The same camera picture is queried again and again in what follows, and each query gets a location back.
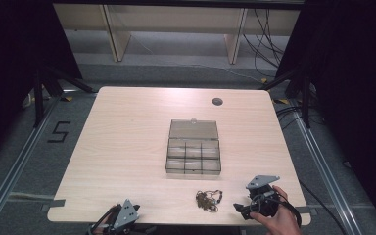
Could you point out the dark curtain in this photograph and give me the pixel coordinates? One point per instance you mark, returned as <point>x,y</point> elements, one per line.
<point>16,65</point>
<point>352,98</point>

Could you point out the clear plastic compartment box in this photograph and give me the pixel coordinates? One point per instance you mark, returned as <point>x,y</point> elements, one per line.
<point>193,153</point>

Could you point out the yellow black floor tape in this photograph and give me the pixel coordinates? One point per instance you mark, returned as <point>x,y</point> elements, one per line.
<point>282,101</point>
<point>66,98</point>

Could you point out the person's right hand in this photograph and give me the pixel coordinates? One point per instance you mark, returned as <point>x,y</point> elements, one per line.
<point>279,220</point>

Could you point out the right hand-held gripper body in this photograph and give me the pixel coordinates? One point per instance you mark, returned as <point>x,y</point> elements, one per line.
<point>264,199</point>

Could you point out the person's left hand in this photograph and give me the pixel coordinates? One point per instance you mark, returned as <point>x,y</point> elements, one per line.
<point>98,229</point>

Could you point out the grey tape strip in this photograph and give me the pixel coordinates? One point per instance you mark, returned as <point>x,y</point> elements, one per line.
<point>306,210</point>
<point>54,204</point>

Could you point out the black metal stand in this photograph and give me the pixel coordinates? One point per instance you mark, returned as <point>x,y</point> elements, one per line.
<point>298,88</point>
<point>50,84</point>

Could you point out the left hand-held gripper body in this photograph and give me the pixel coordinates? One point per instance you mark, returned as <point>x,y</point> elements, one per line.
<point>120,217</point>

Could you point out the aluminium floor rail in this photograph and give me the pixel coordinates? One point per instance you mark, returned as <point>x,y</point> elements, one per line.
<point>16,166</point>
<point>326,173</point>

